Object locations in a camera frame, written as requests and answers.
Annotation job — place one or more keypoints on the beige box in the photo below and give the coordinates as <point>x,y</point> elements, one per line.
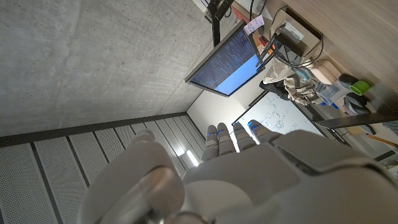
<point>325,72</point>

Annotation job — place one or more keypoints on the plaid cloth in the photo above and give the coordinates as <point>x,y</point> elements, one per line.
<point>301,91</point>

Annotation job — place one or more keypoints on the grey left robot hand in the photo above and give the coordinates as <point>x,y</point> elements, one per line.
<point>248,186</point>

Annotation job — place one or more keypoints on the whiteboard with black frame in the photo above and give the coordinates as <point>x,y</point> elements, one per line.
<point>280,112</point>

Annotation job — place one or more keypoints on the black router on wooden base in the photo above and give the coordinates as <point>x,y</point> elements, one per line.
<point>290,37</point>

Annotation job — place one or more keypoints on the white bag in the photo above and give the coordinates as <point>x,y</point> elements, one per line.
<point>276,71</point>

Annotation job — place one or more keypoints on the long ceiling light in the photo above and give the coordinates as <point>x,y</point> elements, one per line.
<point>192,158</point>

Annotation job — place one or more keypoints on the small green cup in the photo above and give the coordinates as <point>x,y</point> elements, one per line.
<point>359,87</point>

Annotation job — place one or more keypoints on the black computer monitor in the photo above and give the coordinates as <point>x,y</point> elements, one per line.
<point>227,65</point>

